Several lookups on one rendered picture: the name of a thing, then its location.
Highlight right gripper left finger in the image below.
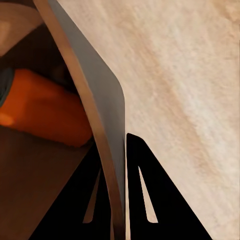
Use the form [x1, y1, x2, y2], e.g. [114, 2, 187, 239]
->
[28, 142, 111, 240]

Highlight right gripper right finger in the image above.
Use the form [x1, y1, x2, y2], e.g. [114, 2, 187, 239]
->
[125, 133, 213, 240]

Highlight can of soda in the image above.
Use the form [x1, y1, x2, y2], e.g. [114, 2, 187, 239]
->
[0, 67, 94, 147]

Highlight trash can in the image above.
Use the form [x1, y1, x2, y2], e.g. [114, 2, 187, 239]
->
[0, 0, 126, 240]

